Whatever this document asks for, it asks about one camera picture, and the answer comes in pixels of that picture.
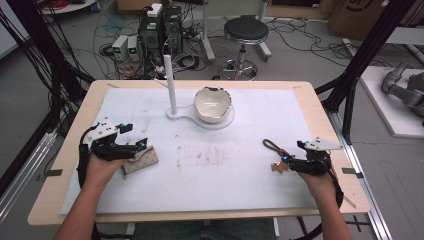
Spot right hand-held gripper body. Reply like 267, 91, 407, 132
289, 136, 344, 177

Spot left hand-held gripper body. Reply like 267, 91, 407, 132
79, 117, 139, 162

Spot olive strap keychain brown charm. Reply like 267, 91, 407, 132
262, 138, 290, 173

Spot brown cloth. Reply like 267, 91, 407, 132
120, 145, 160, 177

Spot person's right hand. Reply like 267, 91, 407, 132
297, 169, 338, 203

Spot person's left hand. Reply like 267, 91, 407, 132
84, 153, 129, 189

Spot white stand with pole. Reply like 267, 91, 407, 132
154, 54, 236, 131

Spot white table mat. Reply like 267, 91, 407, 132
59, 87, 319, 215

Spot white power supply unit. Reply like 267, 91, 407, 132
127, 34, 142, 62
111, 34, 130, 62

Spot white eggshell-shaped bowl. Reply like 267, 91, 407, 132
194, 85, 233, 124

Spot white floor board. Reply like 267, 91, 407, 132
359, 65, 424, 139

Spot black computer tower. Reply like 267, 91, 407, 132
138, 14, 165, 73
162, 5, 184, 56

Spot white table leg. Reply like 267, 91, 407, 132
256, 0, 273, 63
199, 0, 217, 64

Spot person's jeans legs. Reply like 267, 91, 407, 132
131, 218, 277, 240

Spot white power strip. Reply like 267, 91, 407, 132
342, 37, 362, 58

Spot white box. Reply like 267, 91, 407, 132
146, 3, 164, 19

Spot black round stool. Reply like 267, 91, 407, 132
212, 14, 272, 82

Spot cardboard box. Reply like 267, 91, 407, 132
328, 0, 406, 42

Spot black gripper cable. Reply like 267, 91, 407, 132
318, 151, 345, 209
76, 123, 101, 192

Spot aluminium rail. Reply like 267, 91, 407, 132
0, 129, 58, 221
327, 109, 394, 240

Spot black frame post with cables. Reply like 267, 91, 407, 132
0, 0, 96, 134

